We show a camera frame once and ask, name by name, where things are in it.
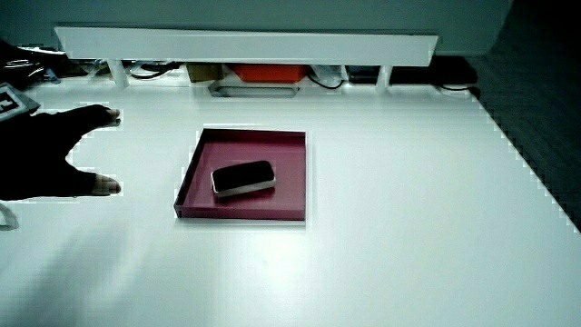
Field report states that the person's right hand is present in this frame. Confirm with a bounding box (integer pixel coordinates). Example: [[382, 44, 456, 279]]
[[0, 82, 123, 202]]

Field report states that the black whiteboard eraser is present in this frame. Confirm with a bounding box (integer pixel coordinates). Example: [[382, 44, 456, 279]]
[[210, 159, 277, 199]]

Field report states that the black shiny bag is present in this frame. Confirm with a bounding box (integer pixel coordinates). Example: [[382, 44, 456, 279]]
[[0, 39, 69, 90]]

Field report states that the brown cardboard box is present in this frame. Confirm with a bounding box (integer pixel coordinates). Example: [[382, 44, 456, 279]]
[[185, 63, 224, 84]]

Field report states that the white raised shelf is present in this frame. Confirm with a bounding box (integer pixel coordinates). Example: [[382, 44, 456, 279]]
[[54, 25, 439, 94]]

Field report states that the dark red tray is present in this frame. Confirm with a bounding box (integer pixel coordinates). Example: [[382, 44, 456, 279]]
[[172, 127, 308, 222]]

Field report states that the orange box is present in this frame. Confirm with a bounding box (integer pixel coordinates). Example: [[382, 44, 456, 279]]
[[233, 64, 311, 84]]

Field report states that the dark blue small box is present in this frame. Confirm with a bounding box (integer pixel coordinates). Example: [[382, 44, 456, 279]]
[[347, 65, 380, 85]]

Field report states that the black box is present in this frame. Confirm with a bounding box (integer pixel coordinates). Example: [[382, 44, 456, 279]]
[[389, 54, 479, 86]]

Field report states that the black cable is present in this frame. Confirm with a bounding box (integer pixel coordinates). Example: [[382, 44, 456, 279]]
[[308, 73, 345, 90], [129, 63, 181, 81]]

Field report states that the grey flat frame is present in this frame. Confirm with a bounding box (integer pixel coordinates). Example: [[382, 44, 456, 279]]
[[208, 81, 300, 99]]

